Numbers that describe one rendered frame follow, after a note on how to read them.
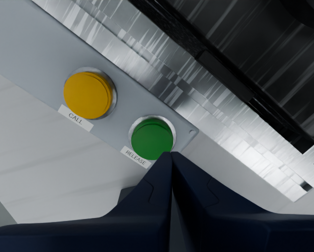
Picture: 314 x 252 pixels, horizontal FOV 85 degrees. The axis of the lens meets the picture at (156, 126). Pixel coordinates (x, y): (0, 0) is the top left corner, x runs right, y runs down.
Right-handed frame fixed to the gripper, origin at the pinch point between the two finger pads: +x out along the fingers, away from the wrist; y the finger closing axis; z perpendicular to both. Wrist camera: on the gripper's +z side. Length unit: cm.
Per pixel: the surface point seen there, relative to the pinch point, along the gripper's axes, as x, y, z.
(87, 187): 20.6, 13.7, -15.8
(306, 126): 9.5, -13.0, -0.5
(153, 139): 9.3, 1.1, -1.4
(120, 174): 20.6, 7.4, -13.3
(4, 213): 107, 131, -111
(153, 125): 9.3, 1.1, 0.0
